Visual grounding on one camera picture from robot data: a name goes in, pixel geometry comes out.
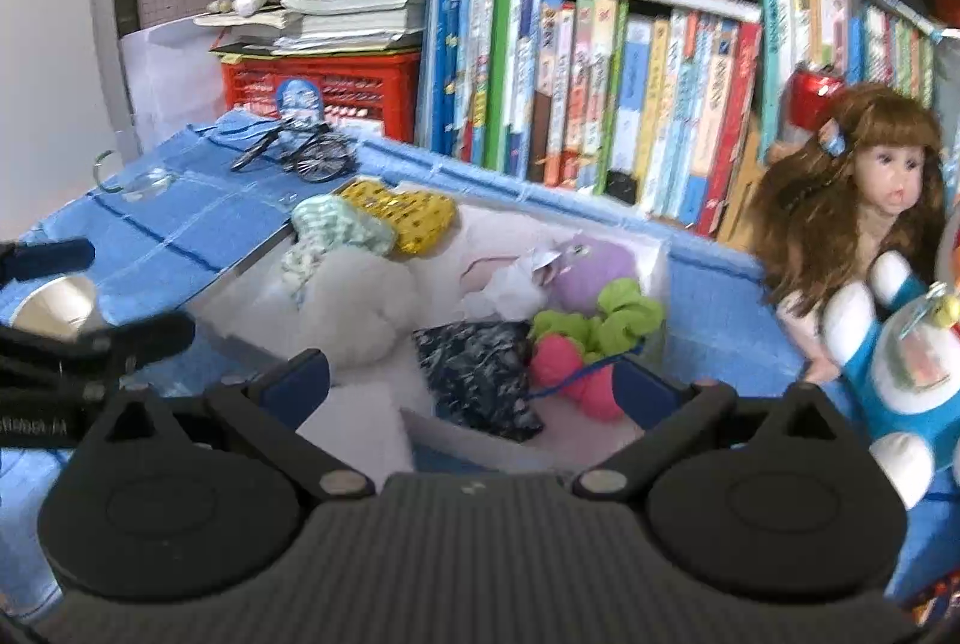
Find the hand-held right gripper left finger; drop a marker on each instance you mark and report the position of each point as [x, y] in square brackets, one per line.
[296, 381]

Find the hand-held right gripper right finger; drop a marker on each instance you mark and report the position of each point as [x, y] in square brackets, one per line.
[645, 385]

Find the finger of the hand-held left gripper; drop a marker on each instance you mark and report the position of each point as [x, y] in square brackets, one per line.
[45, 260]
[135, 340]

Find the paper cup with blue drawing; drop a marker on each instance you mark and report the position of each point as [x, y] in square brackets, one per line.
[56, 306]

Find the pink and green soft toy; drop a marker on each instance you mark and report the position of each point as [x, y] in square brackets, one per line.
[592, 351]

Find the white cardboard box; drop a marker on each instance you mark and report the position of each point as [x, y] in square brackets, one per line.
[360, 419]

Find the white fluffy plush toy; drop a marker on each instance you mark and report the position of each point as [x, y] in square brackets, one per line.
[360, 306]

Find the purple plush toy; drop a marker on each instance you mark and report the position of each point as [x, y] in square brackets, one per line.
[596, 273]

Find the green checked cloth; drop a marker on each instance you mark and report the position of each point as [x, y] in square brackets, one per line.
[334, 228]

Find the dark blue patterned cloth pouch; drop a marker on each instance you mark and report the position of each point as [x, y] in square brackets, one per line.
[480, 374]

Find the yellow spotted soft pouch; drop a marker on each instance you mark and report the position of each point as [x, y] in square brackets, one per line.
[416, 216]

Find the clear glass cup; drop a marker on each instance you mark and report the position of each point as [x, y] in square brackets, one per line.
[142, 179]

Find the white board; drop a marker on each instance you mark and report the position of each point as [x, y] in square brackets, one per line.
[172, 81]

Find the black miniature bicycle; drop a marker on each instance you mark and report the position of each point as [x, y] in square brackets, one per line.
[307, 152]

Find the small blue cat plush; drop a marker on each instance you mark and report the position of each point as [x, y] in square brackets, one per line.
[900, 381]

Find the brown-haired doll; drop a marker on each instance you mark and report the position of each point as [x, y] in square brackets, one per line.
[832, 194]

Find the red basket with round sticker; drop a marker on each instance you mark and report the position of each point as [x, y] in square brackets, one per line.
[360, 89]

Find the row of upright books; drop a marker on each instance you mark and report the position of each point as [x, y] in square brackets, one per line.
[600, 89]

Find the red drink can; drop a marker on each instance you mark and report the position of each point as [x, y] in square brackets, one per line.
[814, 92]

